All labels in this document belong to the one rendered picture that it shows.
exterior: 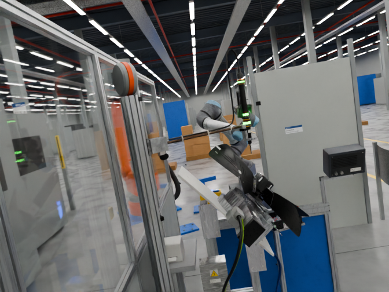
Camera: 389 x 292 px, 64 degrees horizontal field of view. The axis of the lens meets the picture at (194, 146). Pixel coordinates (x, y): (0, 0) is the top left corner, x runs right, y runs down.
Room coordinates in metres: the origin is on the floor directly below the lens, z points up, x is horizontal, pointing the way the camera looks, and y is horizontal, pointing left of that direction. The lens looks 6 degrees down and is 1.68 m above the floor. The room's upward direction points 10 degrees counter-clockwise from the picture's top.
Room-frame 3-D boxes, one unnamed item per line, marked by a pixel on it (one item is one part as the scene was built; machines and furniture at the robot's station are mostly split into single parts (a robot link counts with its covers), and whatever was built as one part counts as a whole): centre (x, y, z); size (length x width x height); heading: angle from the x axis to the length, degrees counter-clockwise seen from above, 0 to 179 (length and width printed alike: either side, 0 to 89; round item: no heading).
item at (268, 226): (1.53, -0.25, 1.03); 0.15 x 0.10 x 0.14; 87
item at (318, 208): (2.23, -0.45, 0.82); 0.90 x 0.04 x 0.08; 87
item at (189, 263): (1.79, 0.22, 0.84); 0.36 x 0.24 x 0.03; 177
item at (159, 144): (1.54, 0.19, 1.54); 0.10 x 0.07 x 0.08; 122
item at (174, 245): (1.71, 0.25, 0.91); 0.17 x 0.16 x 0.11; 87
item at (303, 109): (3.63, -1.37, 1.10); 1.21 x 0.05 x 2.20; 87
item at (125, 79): (1.49, 0.27, 1.88); 0.17 x 0.15 x 0.16; 177
